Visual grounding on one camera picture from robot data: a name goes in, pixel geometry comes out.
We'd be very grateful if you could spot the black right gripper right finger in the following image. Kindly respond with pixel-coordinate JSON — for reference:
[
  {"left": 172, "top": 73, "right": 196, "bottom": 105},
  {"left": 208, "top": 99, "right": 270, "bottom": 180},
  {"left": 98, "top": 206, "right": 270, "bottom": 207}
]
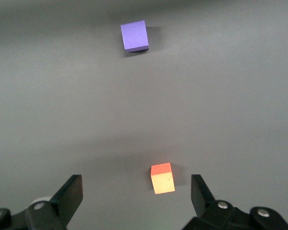
[{"left": 191, "top": 174, "right": 288, "bottom": 230}]

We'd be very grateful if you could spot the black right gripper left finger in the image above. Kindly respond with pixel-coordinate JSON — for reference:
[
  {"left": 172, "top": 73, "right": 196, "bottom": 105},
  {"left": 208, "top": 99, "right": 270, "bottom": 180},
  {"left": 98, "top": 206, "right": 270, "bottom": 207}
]
[{"left": 0, "top": 174, "right": 84, "bottom": 230}]

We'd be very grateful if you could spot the orange foam block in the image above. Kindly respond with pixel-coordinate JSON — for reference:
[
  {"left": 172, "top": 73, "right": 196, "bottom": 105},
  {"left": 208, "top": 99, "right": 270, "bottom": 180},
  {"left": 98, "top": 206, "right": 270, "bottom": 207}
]
[{"left": 150, "top": 162, "right": 176, "bottom": 195}]

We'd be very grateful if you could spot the purple foam block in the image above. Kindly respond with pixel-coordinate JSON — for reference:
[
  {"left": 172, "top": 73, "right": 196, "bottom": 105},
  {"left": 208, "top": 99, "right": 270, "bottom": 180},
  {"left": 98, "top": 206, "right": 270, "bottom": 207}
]
[{"left": 120, "top": 20, "right": 150, "bottom": 53}]

